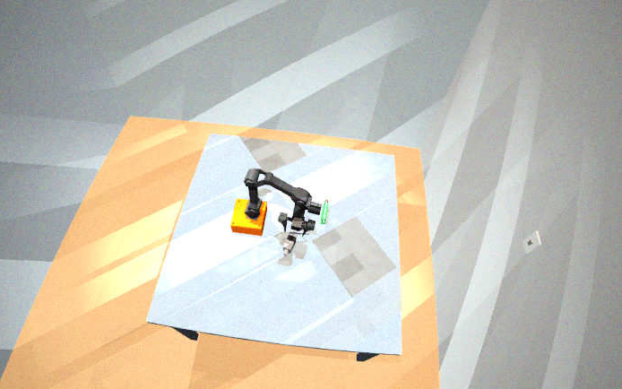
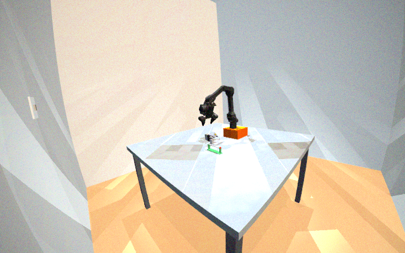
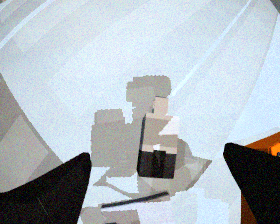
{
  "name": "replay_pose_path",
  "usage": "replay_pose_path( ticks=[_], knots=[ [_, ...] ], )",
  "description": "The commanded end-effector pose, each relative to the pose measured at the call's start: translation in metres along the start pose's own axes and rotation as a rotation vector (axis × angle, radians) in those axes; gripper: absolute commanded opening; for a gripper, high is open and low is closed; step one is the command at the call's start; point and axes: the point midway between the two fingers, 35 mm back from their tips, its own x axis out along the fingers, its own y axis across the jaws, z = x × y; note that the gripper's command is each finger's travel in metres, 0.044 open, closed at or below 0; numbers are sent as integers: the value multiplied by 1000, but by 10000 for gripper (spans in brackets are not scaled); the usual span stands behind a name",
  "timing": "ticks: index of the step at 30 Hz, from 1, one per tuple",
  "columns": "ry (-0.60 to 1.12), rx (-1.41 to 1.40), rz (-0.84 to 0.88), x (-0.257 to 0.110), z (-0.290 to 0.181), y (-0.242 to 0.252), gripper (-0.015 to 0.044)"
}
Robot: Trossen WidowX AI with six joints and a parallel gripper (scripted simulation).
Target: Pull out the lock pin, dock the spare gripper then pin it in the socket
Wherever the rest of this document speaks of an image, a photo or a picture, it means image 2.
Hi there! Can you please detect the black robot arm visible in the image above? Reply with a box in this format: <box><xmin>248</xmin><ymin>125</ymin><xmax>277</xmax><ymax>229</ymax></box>
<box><xmin>199</xmin><ymin>85</ymin><xmax>238</xmax><ymax>129</ymax></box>

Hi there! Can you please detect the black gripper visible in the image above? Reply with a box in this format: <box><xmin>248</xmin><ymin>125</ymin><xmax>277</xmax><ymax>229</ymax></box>
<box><xmin>198</xmin><ymin>111</ymin><xmax>218</xmax><ymax>126</ymax></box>

